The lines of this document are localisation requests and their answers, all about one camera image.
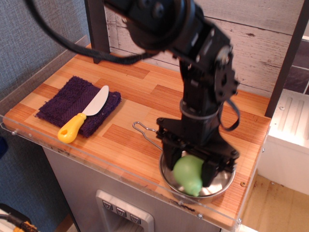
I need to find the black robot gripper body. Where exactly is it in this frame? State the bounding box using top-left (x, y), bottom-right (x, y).
top-left (155, 113), bottom-right (241, 174)

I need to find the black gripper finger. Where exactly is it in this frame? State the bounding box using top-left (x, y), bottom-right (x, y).
top-left (201, 159), bottom-right (224, 187)
top-left (163, 144), bottom-right (183, 171)

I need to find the green plastic toy pear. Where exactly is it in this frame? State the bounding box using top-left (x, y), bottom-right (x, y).
top-left (173, 155), bottom-right (203, 197)

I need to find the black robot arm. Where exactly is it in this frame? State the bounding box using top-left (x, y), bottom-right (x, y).
top-left (105, 0), bottom-right (239, 187)

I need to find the stainless steel pan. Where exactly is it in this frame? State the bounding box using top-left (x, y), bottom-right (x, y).
top-left (132, 121), bottom-right (236, 203)

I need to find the white toy sink unit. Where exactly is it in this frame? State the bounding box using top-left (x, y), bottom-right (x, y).
top-left (255, 36), bottom-right (309, 196)

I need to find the grey toy fridge cabinet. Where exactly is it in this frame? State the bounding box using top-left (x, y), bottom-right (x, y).
top-left (44, 148), bottom-right (221, 232)

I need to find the purple folded cloth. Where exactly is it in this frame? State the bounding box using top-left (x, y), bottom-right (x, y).
top-left (36, 76), bottom-right (121, 138)

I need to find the orange object at corner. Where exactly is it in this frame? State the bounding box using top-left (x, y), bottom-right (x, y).
top-left (0, 214), bottom-right (38, 232)

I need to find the clear acrylic guard rail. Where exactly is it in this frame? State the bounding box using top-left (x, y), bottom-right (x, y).
top-left (1, 112), bottom-right (270, 232)

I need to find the dark right frame post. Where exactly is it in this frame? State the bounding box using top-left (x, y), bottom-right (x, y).
top-left (265, 0), bottom-right (309, 118)

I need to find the yellow handled toy knife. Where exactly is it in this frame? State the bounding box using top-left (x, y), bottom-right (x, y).
top-left (57, 86), bottom-right (109, 144)

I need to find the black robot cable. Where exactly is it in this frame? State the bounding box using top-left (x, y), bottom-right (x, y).
top-left (24, 0), bottom-right (241, 132)

